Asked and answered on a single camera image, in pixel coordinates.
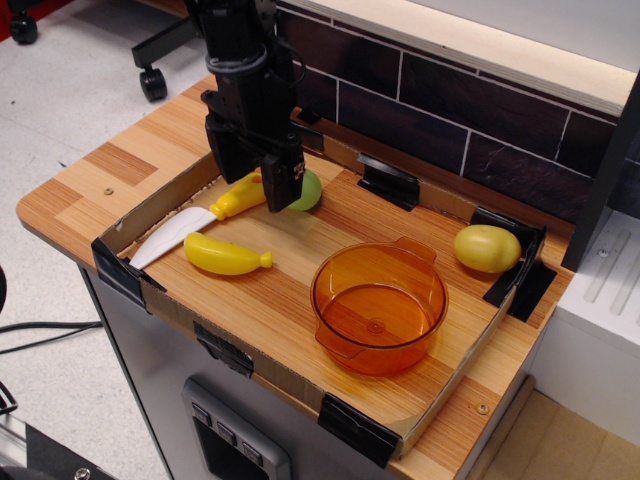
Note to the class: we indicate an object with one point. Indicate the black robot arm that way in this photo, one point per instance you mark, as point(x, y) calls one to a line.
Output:
point(241, 31)

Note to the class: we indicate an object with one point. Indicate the green toy apple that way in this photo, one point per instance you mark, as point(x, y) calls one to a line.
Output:
point(311, 193)

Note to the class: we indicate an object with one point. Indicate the orange transparent plastic pot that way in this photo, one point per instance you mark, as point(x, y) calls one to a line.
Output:
point(379, 305)

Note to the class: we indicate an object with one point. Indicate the yellow white toy knife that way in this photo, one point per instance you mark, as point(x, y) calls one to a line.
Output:
point(244, 194)

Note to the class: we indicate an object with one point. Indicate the black office chair base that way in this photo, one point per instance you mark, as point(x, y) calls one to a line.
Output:
point(154, 48)

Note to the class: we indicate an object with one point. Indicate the taped cardboard fence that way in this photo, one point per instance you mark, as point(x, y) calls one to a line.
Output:
point(185, 338)

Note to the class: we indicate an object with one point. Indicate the black caster wheel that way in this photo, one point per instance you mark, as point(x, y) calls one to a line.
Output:
point(23, 29)

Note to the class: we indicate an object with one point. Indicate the yellow toy banana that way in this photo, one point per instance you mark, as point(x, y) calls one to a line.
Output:
point(223, 258)

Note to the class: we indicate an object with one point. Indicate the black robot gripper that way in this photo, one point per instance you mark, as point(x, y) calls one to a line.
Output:
point(248, 124)

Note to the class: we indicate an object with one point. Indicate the yellow-green toy potato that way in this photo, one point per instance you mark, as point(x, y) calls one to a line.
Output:
point(487, 248)

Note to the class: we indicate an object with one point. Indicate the grey oven control panel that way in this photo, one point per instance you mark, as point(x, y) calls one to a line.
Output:
point(231, 447)

